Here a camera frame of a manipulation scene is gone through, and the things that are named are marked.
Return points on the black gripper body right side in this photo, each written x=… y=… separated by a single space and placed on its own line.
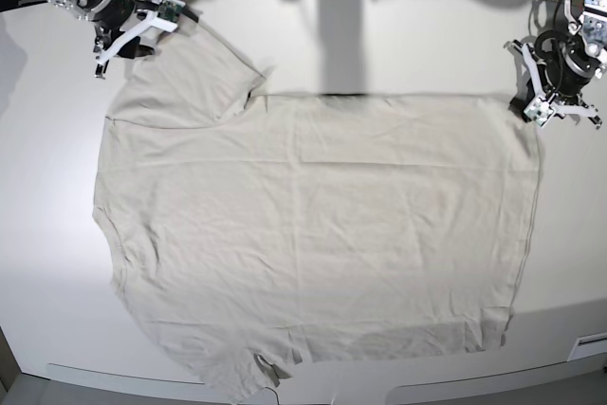
x=109 y=16

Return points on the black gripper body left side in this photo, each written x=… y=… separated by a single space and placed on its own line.
x=566 y=64

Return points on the light grey T-shirt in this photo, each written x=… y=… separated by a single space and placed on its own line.
x=252 y=232

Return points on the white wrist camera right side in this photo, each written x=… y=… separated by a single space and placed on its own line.
x=162 y=17

